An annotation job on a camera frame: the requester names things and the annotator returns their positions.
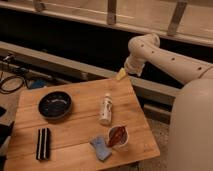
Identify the white plastic bottle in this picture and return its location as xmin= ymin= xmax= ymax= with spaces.
xmin=99 ymin=93 xmax=112 ymax=126

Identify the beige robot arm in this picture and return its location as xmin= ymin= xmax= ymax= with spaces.
xmin=124 ymin=33 xmax=213 ymax=171

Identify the blue sponge cloth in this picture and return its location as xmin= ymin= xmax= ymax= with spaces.
xmin=90 ymin=136 xmax=112 ymax=162

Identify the dark blue bowl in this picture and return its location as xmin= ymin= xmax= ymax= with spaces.
xmin=38 ymin=91 xmax=72 ymax=120

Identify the blue box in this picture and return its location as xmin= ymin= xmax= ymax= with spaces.
xmin=29 ymin=79 xmax=46 ymax=89

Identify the black white striped block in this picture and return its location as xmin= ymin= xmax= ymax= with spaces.
xmin=36 ymin=128 xmax=50 ymax=160

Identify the metal rail bracket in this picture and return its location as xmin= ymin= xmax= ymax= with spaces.
xmin=106 ymin=0 xmax=117 ymax=25
xmin=33 ymin=0 xmax=45 ymax=12

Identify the black cable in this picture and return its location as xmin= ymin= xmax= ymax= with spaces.
xmin=0 ymin=66 xmax=29 ymax=95

